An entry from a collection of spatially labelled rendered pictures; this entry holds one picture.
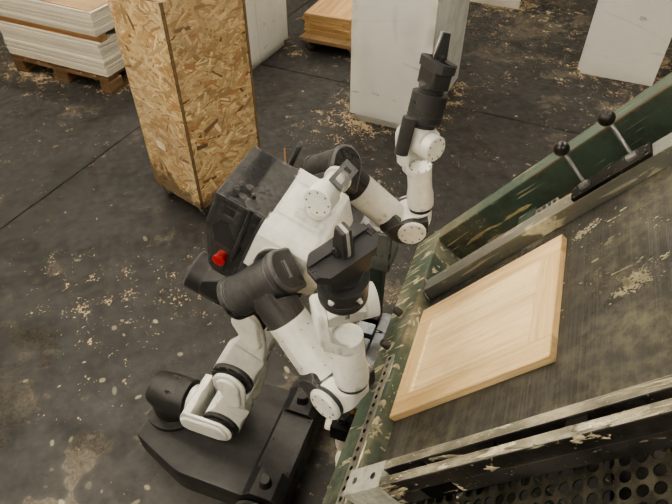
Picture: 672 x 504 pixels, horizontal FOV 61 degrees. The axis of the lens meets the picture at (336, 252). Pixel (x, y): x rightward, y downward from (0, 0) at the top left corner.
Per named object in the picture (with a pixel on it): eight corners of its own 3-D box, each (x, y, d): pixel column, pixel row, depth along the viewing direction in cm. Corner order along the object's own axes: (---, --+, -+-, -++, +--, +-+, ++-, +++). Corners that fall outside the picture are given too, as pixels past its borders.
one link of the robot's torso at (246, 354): (206, 387, 188) (221, 305, 154) (230, 346, 200) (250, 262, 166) (248, 407, 187) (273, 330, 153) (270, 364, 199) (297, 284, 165)
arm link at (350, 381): (346, 368, 106) (354, 428, 118) (379, 333, 112) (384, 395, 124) (304, 343, 112) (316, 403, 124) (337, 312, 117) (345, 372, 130)
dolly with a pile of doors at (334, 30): (328, 25, 544) (328, -9, 523) (379, 34, 529) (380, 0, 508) (298, 50, 504) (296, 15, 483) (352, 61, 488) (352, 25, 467)
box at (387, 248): (366, 245, 211) (367, 206, 198) (397, 252, 208) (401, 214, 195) (355, 266, 203) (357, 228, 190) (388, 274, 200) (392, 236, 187)
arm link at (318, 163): (334, 204, 158) (298, 175, 151) (347, 178, 161) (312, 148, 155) (362, 198, 149) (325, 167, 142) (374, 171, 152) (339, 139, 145)
